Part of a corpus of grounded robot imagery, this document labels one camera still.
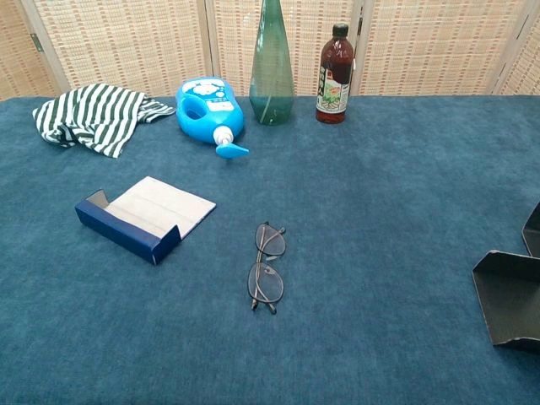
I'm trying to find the thin-framed eyeglasses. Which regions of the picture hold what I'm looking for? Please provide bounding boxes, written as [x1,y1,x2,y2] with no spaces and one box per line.
[246,221,288,316]

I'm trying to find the blue and white glasses case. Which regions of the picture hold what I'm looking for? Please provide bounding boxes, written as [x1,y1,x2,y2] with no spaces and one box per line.
[74,175,217,266]

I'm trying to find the blue table cover mat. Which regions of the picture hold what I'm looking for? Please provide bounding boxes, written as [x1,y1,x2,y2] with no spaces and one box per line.
[0,94,540,405]

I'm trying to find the blue pump detergent bottle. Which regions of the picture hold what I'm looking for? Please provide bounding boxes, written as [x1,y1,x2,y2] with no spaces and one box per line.
[175,76,251,160]

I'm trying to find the green transparent spray bottle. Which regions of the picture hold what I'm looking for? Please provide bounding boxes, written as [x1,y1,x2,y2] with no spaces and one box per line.
[248,0,295,127]

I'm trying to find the dark drink bottle black cap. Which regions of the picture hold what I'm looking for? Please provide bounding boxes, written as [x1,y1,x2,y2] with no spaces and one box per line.
[315,23,355,125]

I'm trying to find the woven bamboo screen panel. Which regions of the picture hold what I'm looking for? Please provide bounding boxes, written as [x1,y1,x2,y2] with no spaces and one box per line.
[493,0,540,96]
[0,0,58,101]
[352,0,533,97]
[204,0,365,97]
[19,0,214,99]

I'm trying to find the green white striped cloth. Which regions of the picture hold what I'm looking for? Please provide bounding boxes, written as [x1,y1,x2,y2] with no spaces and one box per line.
[32,83,176,159]

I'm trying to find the black unfolded cardboard box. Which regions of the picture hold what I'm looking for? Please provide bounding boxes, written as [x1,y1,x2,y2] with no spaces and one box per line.
[471,202,540,354]

